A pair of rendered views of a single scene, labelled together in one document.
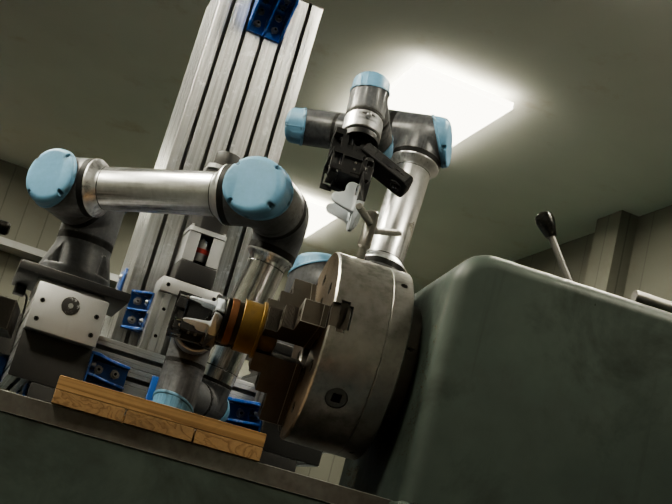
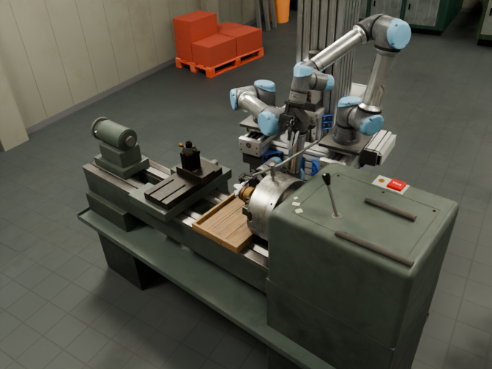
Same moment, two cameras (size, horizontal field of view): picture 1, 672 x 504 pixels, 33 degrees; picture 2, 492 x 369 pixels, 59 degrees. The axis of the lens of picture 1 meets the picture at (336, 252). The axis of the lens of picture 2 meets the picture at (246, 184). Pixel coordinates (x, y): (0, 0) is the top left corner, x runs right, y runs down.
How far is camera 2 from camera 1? 207 cm
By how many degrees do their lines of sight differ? 69
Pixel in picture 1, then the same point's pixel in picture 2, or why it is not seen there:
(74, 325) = (251, 151)
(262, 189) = (266, 127)
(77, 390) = (195, 227)
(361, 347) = (256, 227)
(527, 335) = (291, 243)
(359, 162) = (289, 120)
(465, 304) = (270, 229)
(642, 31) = not seen: outside the picture
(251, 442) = (233, 248)
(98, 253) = not seen: hidden behind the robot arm
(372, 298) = (258, 211)
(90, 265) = not seen: hidden behind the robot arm
